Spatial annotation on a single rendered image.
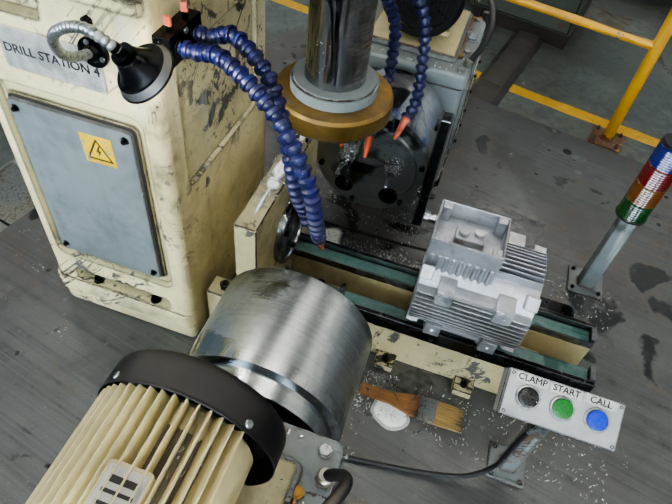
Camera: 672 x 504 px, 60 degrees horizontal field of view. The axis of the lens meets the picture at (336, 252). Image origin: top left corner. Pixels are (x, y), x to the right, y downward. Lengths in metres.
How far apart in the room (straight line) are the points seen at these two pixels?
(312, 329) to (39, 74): 0.50
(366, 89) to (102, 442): 0.57
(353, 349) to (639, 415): 0.69
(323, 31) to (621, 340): 0.95
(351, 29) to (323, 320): 0.39
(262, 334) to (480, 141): 1.15
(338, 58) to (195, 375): 0.47
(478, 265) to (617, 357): 0.51
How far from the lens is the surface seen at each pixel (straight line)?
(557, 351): 1.25
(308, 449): 0.71
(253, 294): 0.82
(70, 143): 0.94
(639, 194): 1.28
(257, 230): 0.92
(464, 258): 0.97
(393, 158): 1.18
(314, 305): 0.81
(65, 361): 1.24
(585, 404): 0.94
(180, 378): 0.52
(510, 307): 0.99
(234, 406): 0.52
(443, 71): 1.33
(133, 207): 0.96
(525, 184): 1.68
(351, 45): 0.80
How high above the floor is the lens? 1.81
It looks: 48 degrees down
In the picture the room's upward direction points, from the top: 8 degrees clockwise
